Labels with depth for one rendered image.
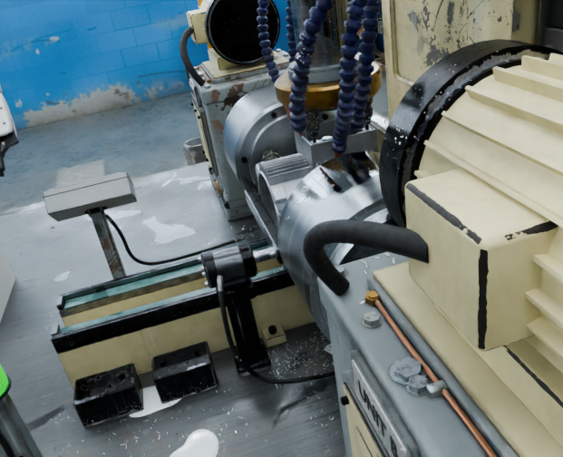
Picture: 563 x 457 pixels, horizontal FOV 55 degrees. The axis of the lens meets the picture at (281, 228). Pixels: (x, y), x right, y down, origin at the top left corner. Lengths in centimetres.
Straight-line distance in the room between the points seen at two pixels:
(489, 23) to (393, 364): 56
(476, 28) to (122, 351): 78
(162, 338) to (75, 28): 562
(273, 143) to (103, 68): 544
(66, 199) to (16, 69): 547
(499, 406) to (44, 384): 90
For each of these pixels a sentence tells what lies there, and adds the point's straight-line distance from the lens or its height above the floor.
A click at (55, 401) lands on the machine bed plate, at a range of 109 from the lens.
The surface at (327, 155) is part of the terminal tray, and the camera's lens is 94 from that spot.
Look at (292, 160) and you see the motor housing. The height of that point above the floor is 111.
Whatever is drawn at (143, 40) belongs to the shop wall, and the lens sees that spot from 646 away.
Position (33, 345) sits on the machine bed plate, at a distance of 126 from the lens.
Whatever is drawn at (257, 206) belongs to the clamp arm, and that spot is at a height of 103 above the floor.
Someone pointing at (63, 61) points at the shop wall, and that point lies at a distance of 653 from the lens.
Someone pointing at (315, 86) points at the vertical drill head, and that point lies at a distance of 88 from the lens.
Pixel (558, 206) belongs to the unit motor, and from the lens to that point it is 32.
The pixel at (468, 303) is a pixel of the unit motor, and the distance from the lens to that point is 32.
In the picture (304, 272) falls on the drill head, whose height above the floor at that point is 107.
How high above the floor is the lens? 147
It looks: 28 degrees down
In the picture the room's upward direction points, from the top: 10 degrees counter-clockwise
